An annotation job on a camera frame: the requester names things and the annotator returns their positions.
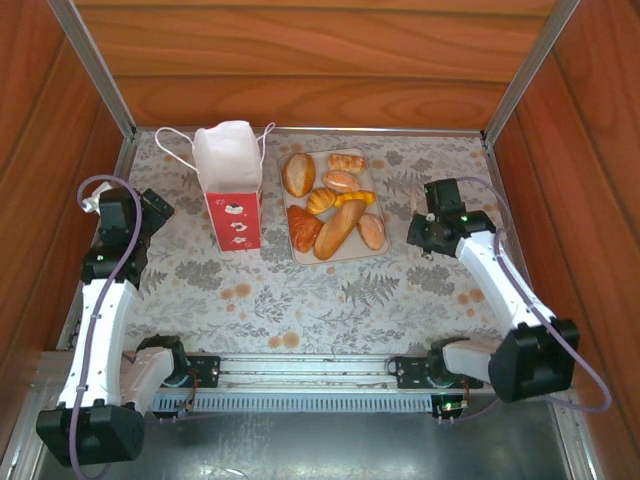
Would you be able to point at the pink glazed fake bun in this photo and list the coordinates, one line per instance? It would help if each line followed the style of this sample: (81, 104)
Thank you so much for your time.
(372, 231)
(341, 181)

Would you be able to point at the beige plastic tray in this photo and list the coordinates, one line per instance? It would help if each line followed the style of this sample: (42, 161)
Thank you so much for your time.
(350, 254)

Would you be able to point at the yellow striped fake bread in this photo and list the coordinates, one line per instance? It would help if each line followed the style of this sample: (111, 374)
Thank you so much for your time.
(357, 197)

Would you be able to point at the long golden fake baguette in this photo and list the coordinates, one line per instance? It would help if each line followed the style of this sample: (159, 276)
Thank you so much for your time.
(340, 230)

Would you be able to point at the red and white paper bag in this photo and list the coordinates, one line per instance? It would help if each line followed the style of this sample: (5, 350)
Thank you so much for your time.
(235, 225)

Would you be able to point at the lattice fake danish pastry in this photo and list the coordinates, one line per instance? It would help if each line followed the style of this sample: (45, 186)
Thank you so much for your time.
(346, 163)

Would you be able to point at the small golden fake croissant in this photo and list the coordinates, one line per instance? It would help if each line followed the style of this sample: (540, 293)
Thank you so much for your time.
(321, 200)

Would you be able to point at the dark brown fake croissant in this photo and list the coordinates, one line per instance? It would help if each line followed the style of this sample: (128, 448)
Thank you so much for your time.
(302, 229)

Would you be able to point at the oval floury fake bread loaf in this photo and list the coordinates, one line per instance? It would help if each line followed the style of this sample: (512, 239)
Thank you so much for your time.
(298, 175)

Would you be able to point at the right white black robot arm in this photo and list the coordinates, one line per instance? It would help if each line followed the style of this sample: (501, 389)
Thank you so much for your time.
(500, 285)

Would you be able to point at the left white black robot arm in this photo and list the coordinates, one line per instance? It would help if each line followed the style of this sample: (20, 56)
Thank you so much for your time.
(100, 340)

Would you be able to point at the aluminium table edge strip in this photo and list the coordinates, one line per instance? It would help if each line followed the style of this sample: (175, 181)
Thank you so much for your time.
(492, 165)

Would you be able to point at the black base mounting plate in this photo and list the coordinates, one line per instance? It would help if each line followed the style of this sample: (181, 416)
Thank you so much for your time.
(207, 370)
(407, 372)

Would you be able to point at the floral tablecloth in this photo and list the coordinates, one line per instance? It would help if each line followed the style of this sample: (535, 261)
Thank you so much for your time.
(300, 310)

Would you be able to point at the small circuit board green light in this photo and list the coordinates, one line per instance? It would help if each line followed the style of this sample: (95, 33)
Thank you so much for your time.
(450, 406)

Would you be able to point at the grey metal sheet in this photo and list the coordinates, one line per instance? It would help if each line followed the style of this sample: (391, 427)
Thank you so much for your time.
(300, 445)

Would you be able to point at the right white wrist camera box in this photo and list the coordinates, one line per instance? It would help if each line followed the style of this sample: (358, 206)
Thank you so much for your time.
(430, 218)

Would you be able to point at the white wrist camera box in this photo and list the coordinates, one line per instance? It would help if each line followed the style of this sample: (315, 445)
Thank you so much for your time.
(95, 200)
(430, 218)

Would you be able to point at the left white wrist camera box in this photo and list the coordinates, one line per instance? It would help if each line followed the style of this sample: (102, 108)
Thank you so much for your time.
(95, 200)

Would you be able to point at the slanted aluminium frame post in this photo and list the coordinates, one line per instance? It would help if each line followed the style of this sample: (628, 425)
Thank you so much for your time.
(528, 70)
(96, 70)

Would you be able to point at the long aluminium mounting rail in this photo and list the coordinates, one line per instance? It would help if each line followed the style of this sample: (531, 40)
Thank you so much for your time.
(300, 367)

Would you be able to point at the aluminium frame profile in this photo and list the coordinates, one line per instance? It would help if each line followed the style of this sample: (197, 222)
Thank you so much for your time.
(20, 460)
(580, 445)

